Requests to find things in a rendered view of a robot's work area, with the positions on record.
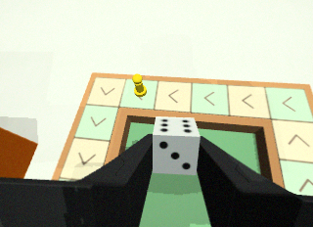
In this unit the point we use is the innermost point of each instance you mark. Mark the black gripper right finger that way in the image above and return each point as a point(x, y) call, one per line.
point(238, 196)

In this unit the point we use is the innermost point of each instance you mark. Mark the yellow pawn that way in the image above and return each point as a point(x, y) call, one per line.
point(140, 90)

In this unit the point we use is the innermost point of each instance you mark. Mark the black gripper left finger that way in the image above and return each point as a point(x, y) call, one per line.
point(111, 196)

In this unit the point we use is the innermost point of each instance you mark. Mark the white die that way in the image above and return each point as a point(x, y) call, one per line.
point(176, 142)

